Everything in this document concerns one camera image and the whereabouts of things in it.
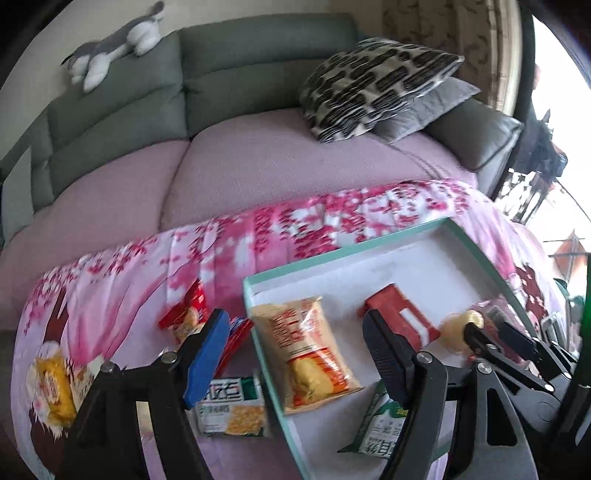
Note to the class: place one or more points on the pink sofa cover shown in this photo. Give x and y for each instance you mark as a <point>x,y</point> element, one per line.
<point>231,170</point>

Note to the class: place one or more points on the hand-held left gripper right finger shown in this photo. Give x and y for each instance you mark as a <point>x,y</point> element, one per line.
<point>388,360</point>

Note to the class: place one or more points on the green white snack packet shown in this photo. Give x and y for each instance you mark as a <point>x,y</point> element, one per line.
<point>374,434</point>

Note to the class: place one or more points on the grey white plush toy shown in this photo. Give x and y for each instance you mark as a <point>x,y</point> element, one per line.
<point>106,53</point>

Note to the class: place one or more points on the red white snack packet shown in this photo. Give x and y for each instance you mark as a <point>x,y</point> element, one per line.
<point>397,309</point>

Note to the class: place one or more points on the beige patterned curtain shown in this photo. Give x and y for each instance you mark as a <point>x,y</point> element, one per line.
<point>480,46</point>

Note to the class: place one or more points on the black patterned pillow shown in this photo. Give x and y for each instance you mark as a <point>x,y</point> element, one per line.
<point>369,87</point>

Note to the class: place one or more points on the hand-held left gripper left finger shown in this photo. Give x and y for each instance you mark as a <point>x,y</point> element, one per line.
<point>207,364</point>

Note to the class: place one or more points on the large red snack packet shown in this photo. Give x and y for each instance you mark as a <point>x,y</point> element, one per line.
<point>184,309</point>

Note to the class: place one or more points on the green white cracker packet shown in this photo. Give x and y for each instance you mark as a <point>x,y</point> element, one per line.
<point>231,410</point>

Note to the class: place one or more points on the clear round bun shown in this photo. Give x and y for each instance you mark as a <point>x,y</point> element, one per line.
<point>457,330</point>

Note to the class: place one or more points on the light grey pillow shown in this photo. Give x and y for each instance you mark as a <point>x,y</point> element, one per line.
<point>16,194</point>

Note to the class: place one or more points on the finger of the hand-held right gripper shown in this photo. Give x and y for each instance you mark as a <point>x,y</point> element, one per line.
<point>517,339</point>
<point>489,350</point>

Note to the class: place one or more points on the orange yellow snack packet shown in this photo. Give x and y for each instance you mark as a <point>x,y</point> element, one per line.
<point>300,350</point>

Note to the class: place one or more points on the teal cardboard tray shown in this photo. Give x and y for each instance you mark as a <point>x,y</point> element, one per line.
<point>351,286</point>

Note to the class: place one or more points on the grey green sofa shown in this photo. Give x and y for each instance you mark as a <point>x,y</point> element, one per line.
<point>231,69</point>

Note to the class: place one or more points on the pink snack packet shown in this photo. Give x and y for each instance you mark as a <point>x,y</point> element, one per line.
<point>496,307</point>

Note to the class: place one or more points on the black metal railing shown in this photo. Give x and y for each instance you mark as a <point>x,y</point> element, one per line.
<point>531,194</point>

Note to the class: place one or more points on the pink printed blanket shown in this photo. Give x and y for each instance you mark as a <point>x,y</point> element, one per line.
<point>138,286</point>

